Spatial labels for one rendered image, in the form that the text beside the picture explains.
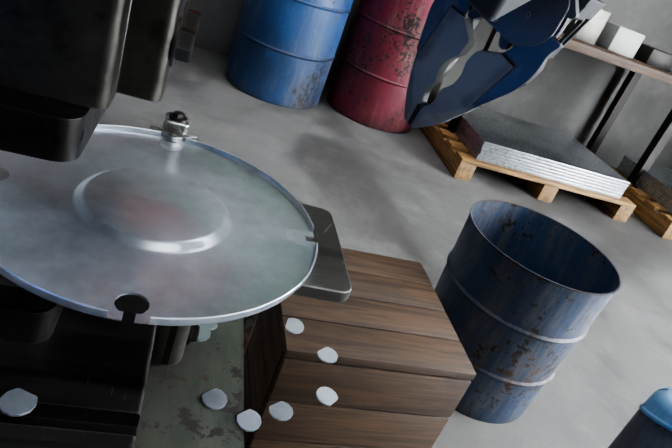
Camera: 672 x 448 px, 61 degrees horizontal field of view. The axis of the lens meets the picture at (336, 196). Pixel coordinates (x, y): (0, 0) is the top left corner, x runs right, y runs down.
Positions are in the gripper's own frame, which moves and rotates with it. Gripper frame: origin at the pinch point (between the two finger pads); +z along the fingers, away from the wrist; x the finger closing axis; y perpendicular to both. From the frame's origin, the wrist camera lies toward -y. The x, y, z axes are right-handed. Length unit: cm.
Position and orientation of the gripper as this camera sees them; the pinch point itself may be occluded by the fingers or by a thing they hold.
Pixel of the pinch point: (415, 113)
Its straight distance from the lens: 45.3
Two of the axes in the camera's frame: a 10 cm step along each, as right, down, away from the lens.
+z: -5.6, 6.4, 5.3
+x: -6.3, -7.4, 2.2
